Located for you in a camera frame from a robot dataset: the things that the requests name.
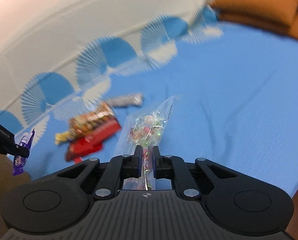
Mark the orange brown cushion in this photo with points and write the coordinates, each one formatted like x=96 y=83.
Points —
x=277 y=16

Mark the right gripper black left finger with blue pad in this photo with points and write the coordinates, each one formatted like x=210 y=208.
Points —
x=113 y=173

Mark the purple chocolate bar wrapper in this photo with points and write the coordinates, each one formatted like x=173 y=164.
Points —
x=23 y=153

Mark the yellow gold snack bar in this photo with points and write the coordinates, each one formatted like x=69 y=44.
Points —
x=63 y=137

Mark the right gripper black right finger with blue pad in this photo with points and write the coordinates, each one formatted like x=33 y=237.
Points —
x=176 y=170

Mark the clear bag of coated peanuts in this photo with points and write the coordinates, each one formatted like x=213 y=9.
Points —
x=84 y=124

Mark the clear bag of colourful candies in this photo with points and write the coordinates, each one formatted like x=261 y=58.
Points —
x=145 y=128

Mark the blue white fan-pattern sheet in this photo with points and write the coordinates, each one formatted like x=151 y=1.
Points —
x=224 y=91

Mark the silver foil snack stick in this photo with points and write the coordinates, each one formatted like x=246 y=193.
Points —
x=135 y=99

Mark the red coffee pouch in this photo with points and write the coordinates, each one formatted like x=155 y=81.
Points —
x=92 y=142

